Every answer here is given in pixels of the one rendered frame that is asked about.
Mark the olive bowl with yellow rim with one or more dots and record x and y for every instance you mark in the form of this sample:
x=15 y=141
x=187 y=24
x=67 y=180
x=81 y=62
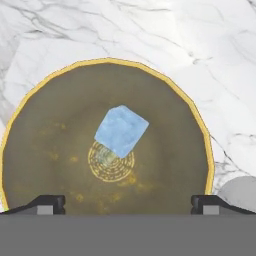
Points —
x=60 y=140

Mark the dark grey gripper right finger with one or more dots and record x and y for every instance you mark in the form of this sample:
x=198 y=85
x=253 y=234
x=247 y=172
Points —
x=206 y=201

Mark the light blue ice cube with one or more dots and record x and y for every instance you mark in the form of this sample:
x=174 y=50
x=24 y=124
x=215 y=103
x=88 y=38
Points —
x=121 y=130

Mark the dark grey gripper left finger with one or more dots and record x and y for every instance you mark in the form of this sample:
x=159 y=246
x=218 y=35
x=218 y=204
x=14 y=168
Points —
x=50 y=202

